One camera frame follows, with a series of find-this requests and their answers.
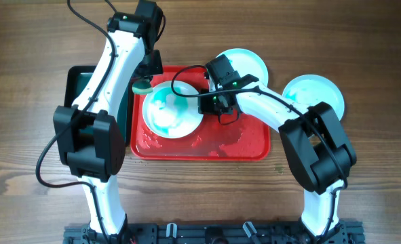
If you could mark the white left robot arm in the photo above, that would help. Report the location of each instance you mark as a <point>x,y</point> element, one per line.
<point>89,140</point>

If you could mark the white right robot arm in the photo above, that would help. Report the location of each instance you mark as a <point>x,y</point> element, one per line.
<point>317,149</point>

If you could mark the black water basin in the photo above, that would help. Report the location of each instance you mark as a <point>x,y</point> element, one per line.
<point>77,79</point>

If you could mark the green yellow sponge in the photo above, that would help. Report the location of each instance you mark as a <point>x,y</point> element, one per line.
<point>142,86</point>

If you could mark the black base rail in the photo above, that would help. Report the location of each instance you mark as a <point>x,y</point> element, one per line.
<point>276,232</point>

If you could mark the white plate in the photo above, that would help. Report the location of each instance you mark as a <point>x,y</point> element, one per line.
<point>171,110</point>

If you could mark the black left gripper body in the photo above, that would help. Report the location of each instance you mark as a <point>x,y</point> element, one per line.
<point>150,64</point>

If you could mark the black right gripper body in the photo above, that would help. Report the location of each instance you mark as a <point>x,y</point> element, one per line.
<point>209,105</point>

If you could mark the white plate stained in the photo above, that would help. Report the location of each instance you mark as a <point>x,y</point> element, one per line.
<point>312,89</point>
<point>246,62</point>

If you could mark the red plastic tray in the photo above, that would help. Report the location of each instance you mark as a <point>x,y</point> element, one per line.
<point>246,139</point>

